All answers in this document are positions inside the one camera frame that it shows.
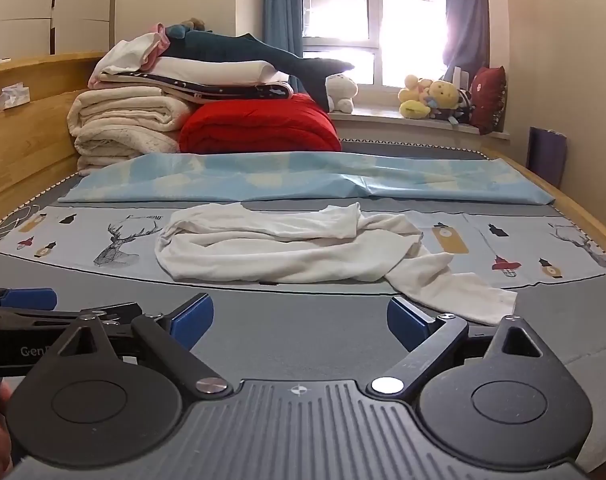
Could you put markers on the window frame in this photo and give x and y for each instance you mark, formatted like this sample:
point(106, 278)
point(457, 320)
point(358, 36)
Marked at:
point(385, 40)

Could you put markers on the light blue patterned cloth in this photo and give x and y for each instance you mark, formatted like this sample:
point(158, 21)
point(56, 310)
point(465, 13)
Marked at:
point(254, 177)

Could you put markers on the tissue pack on headboard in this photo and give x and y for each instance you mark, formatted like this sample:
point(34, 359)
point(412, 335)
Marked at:
point(14, 96)

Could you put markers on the red folded blanket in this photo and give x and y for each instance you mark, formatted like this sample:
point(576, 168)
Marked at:
point(257, 126)

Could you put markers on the blue left curtain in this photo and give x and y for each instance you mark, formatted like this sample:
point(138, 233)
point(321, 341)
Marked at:
point(283, 36)

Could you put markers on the purple box by wall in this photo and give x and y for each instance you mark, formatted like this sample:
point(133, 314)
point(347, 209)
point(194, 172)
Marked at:
point(547, 151)

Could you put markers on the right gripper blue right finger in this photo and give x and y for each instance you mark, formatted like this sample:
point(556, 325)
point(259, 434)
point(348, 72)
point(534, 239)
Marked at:
point(431, 344)

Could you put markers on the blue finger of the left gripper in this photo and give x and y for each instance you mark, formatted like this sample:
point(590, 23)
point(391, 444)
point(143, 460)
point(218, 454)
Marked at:
point(187, 323)
point(28, 298)

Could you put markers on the white plush toy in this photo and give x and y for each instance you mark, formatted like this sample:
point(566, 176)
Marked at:
point(341, 91)

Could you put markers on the purple right curtain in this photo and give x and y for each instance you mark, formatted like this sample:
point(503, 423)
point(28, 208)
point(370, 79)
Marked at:
point(467, 44)

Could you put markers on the dark teal shark plush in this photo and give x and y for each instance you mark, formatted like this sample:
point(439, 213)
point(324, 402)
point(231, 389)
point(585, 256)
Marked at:
point(209, 47)

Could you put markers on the cream folded blanket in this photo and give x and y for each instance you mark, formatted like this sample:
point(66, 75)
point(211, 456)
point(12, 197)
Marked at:
point(108, 126)

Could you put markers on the printed deer bed sheet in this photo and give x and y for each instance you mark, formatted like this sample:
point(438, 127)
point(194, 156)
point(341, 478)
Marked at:
point(503, 250)

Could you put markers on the white long-sleeve shirt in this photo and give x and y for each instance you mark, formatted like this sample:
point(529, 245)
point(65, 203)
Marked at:
point(230, 243)

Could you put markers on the yellow plush toys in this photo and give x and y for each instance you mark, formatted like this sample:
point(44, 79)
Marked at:
point(434, 99)

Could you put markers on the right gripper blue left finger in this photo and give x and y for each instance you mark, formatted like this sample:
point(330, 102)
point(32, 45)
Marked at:
point(165, 344)

